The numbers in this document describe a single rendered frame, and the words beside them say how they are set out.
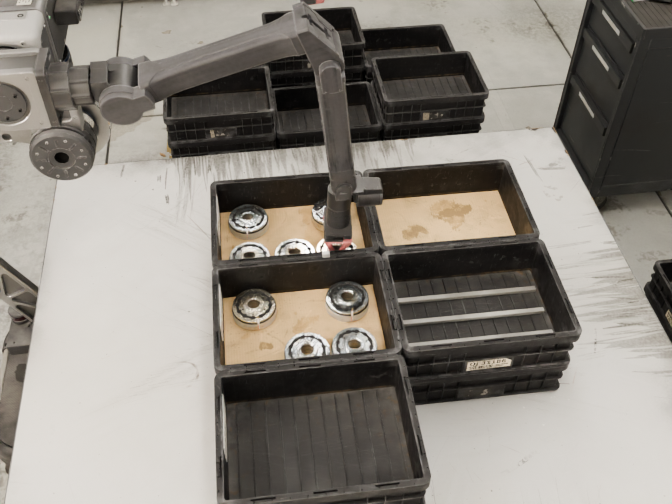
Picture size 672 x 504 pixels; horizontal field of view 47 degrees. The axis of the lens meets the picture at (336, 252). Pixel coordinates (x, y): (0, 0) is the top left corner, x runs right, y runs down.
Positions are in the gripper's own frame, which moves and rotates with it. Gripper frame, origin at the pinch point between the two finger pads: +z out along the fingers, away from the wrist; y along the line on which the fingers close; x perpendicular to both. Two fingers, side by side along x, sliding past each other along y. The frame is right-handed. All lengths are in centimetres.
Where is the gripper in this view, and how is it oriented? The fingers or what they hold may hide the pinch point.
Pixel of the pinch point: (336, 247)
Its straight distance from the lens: 192.3
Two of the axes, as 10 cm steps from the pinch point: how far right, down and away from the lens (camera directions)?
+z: -0.4, 6.9, 7.2
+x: -10.0, 0.0, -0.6
